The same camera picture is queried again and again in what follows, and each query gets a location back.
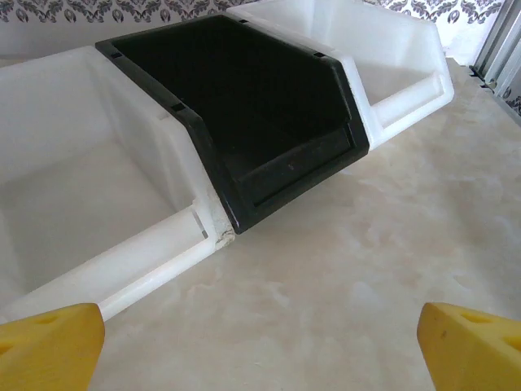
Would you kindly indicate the aluminium frame post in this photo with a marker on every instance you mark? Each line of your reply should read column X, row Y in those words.
column 502, row 45

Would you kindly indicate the aluminium side rail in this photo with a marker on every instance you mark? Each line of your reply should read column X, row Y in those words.
column 484, row 79

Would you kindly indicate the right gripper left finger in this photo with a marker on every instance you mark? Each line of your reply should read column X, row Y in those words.
column 45, row 350

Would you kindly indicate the white plastic bin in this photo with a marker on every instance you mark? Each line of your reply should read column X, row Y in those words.
column 386, row 61
column 61, row 122

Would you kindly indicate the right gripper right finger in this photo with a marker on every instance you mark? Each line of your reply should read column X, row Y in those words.
column 472, row 354

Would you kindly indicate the black plastic bin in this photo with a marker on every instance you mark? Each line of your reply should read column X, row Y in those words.
column 244, row 102

